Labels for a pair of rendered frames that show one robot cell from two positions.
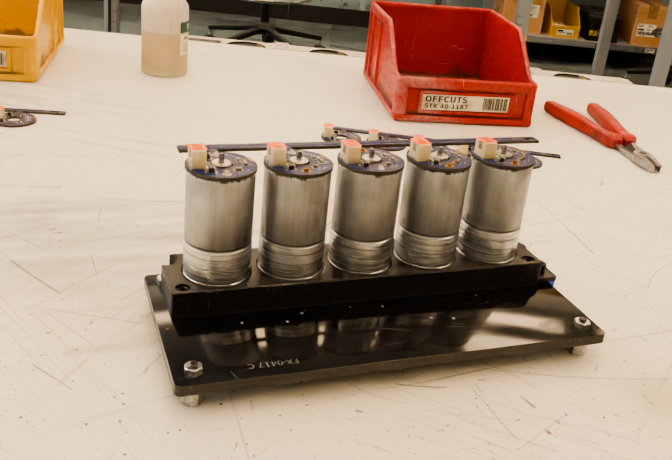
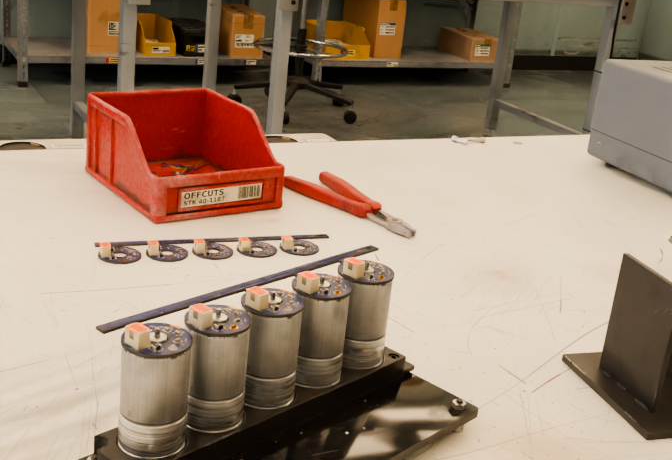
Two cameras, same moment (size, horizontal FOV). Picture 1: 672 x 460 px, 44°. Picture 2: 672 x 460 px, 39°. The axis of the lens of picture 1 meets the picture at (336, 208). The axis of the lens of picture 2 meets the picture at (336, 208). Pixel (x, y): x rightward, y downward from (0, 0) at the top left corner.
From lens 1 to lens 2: 0.14 m
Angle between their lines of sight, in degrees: 26
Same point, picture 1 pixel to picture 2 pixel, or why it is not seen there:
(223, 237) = (172, 408)
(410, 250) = (308, 374)
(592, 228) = (397, 306)
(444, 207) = (337, 330)
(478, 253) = (358, 362)
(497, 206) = (372, 318)
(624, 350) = (488, 417)
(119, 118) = not seen: outside the picture
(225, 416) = not seen: outside the picture
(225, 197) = (175, 370)
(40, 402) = not seen: outside the picture
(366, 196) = (280, 337)
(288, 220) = (222, 376)
